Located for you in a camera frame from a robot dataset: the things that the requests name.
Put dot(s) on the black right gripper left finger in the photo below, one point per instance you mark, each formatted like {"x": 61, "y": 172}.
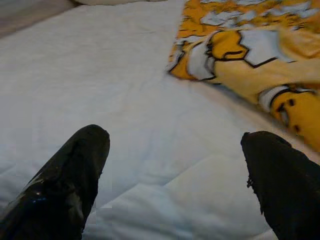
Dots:
{"x": 62, "y": 187}

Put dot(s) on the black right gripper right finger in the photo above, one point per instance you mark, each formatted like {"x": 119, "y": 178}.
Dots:
{"x": 287, "y": 190}

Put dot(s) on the white quilted mattress pad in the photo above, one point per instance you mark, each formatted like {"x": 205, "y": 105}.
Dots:
{"x": 100, "y": 75}

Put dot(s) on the yellow cartoon egg blanket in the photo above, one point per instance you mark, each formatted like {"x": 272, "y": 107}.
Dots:
{"x": 250, "y": 65}

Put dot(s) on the beige upholstered bed frame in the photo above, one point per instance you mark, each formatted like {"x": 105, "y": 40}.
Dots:
{"x": 20, "y": 15}

